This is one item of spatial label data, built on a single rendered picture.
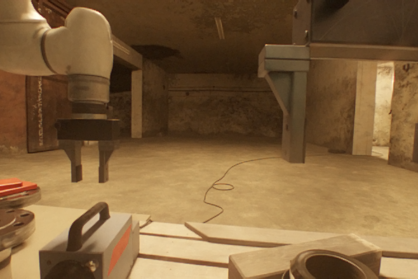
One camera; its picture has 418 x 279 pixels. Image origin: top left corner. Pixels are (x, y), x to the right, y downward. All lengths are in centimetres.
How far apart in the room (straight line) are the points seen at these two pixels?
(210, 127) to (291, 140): 1062
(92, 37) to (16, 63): 18
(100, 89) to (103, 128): 9
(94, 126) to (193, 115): 1044
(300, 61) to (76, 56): 47
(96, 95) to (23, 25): 20
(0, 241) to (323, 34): 89
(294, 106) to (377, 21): 9
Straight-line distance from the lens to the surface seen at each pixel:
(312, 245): 79
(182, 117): 1110
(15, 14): 66
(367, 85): 583
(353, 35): 23
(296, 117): 21
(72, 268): 58
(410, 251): 108
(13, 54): 66
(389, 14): 25
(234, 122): 1072
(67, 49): 59
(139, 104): 856
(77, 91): 57
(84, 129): 58
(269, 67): 21
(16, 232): 91
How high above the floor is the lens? 58
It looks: 4 degrees down
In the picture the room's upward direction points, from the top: 1 degrees clockwise
